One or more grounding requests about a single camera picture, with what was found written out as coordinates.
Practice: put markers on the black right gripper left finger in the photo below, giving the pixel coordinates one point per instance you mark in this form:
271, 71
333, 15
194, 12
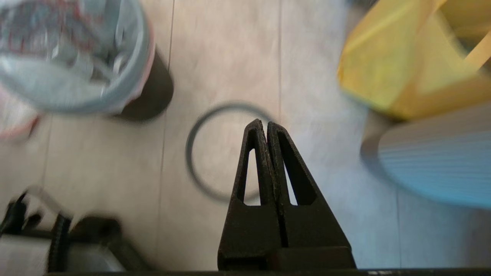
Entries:
249, 230

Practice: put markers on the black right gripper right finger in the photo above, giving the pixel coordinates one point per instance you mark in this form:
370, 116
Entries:
314, 230

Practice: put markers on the white red plastic bag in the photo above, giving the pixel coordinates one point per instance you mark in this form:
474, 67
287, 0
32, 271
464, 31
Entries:
69, 57

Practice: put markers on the robot base chassis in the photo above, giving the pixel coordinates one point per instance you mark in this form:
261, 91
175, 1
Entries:
96, 245

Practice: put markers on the black round trash bin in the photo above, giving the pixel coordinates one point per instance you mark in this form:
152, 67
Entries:
153, 92

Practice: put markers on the yellow fabric bag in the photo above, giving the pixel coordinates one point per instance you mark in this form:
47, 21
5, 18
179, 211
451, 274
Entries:
402, 57

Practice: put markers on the white ribbed round appliance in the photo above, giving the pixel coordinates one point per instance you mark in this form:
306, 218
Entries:
441, 165

